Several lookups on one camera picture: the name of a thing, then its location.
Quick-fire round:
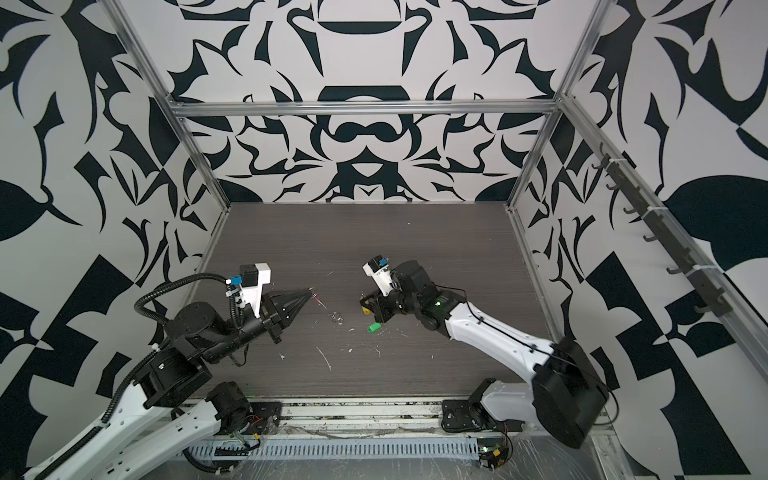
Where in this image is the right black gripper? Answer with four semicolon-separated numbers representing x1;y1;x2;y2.
359;284;425;324

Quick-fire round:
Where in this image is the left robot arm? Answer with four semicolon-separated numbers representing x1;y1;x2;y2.
24;289;313;479

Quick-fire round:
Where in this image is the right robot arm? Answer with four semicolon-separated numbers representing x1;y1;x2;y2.
360;256;611;449

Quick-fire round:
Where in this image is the small circuit board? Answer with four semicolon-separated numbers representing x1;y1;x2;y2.
477;436;514;471

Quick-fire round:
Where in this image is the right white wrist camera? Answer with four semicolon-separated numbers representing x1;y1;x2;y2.
363;255;395;297

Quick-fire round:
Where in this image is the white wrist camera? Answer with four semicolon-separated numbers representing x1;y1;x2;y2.
226;263;271;319
363;255;395;297

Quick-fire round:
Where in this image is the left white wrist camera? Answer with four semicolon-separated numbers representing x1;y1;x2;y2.
226;263;271;319

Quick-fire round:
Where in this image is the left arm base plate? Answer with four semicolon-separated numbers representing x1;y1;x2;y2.
234;401;283;434

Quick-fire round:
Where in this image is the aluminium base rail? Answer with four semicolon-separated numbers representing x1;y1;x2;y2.
137;395;601;439

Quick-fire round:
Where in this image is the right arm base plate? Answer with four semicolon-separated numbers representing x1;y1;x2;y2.
441;399;497;433

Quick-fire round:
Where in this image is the white slotted cable duct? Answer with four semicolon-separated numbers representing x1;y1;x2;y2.
189;437;482;461

